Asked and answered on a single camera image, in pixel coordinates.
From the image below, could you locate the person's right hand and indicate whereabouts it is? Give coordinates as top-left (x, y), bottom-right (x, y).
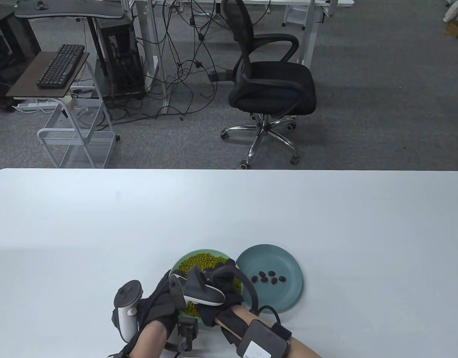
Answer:
top-left (197, 259), bottom-right (244, 327)

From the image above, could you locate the person's left hand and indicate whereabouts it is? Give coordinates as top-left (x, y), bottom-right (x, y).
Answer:
top-left (138, 269), bottom-right (181, 332)

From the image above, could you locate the light green plate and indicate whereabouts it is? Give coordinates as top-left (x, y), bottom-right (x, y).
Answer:
top-left (169, 249), bottom-right (245, 328)

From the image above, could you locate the teal plate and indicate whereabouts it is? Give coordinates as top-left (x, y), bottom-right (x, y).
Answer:
top-left (236, 244), bottom-right (304, 313)

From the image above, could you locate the person's left forearm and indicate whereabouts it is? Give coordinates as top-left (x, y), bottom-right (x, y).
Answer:
top-left (130, 321), bottom-right (169, 358)

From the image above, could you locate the pile of green beans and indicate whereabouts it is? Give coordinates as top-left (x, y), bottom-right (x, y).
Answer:
top-left (178, 253), bottom-right (242, 318)

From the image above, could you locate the black box with white label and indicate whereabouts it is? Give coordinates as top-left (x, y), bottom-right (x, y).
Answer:
top-left (237, 320), bottom-right (292, 358)

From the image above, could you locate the black office chair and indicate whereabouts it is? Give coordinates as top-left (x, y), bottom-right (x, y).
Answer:
top-left (220, 0), bottom-right (318, 170)

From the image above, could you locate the white power strip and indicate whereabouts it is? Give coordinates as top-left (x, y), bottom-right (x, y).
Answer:
top-left (12, 101), bottom-right (60, 112)

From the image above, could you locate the black computer tower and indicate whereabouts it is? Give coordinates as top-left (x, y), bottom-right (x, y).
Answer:
top-left (94, 17), bottom-right (146, 100)

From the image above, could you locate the black keyboard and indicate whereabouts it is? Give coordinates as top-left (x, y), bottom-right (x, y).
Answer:
top-left (36, 44), bottom-right (85, 89)

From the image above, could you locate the brown keyboard shelf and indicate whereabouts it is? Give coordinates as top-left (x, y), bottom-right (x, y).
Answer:
top-left (6, 51), bottom-right (90, 100)

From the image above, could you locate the white desk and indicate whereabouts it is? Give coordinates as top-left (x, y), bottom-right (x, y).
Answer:
top-left (281, 0), bottom-right (355, 65)

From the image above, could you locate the black cabinet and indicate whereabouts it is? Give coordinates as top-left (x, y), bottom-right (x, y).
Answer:
top-left (0, 6), bottom-right (41, 112)

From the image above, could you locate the dark curved desk top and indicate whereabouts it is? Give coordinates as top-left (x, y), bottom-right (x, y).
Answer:
top-left (14, 0), bottom-right (124, 19)

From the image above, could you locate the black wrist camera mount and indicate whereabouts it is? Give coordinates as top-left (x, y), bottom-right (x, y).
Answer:
top-left (165, 318), bottom-right (199, 352)

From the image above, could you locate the black box cable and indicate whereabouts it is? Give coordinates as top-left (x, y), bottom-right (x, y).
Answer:
top-left (257, 306), bottom-right (281, 326)

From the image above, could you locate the white wire cart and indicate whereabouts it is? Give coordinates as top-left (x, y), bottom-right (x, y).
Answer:
top-left (37, 60), bottom-right (121, 169)

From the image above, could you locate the tangle of black cables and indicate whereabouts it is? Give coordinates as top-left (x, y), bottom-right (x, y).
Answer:
top-left (98, 0), bottom-right (274, 129)

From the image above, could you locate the white desk frame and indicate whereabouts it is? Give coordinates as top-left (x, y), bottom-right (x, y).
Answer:
top-left (121, 0), bottom-right (170, 106)

